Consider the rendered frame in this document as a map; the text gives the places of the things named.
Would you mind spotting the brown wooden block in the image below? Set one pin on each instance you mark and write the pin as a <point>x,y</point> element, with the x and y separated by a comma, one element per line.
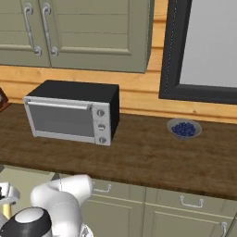
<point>3,100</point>

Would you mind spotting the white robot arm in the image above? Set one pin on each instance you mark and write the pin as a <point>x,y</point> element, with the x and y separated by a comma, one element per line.
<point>63,203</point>

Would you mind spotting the grey bowl of blueberries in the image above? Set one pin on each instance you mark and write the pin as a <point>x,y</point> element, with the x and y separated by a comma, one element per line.
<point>184,129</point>

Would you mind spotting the tan wooden rolling pin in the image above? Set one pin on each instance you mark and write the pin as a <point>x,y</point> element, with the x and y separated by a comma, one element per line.
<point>7,211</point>

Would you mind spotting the green lower cupboard door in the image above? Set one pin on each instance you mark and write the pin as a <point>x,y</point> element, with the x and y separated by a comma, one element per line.
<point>182,223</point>
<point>114,219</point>

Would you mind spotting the black and silver toaster oven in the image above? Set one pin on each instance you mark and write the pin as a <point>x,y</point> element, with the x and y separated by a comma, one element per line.
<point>74,109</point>

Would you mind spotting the toaster oven glass door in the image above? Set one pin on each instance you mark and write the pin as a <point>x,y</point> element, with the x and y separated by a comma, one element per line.
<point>60,118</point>

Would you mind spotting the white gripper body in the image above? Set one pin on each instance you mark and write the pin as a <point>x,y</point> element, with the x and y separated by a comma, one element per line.
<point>11,193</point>

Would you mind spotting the green drawer front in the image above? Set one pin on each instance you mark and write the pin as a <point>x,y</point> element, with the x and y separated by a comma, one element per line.
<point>168,197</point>
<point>123,189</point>

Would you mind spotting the black window frame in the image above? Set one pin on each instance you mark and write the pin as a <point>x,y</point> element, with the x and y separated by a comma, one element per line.
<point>172,61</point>

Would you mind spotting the narrow green upper cupboard door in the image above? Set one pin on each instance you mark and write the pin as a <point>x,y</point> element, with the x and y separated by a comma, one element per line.
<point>15,27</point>

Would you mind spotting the wide green upper cupboard door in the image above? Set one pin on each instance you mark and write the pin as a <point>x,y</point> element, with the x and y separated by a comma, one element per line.
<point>98,31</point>

